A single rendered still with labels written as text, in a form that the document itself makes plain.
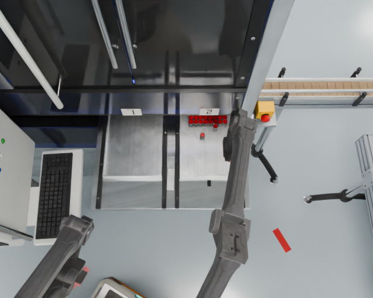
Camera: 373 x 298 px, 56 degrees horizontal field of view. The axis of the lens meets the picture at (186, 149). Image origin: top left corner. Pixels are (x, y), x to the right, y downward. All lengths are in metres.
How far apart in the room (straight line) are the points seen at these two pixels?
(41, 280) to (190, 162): 0.89
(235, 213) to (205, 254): 1.41
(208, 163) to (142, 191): 0.32
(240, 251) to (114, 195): 0.79
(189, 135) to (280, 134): 1.19
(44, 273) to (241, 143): 0.66
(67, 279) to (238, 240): 0.53
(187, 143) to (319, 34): 1.97
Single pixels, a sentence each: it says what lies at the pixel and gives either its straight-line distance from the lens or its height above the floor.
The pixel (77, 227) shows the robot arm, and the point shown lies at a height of 1.37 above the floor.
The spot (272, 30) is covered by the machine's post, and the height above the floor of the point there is 1.54.
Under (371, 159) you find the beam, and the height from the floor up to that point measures 0.55.
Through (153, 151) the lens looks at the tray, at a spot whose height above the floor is 0.88.
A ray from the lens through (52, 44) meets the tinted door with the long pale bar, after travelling 1.26.
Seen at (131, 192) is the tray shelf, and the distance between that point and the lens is 1.58.
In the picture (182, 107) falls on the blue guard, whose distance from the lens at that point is 1.52.
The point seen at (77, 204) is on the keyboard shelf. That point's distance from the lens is 1.70.
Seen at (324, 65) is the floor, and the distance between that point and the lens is 3.13.
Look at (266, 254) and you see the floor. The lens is 2.46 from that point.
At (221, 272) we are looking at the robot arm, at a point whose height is 1.43.
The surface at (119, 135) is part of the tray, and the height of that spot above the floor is 0.88.
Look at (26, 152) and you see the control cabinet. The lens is 1.77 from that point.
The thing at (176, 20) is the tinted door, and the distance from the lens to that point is 1.10.
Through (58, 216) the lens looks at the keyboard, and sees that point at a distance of 1.69.
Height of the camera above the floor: 2.39
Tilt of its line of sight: 68 degrees down
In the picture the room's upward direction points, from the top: straight up
